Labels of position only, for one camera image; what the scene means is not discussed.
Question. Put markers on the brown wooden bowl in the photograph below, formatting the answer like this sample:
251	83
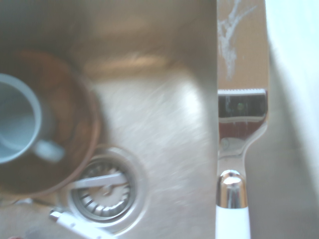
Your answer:
74	112

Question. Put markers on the metal sink drain strainer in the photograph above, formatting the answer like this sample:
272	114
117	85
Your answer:
104	196

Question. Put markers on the stainless steel double sink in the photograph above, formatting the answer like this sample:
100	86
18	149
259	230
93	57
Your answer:
162	112

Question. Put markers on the grey mug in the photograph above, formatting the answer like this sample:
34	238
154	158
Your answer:
22	99

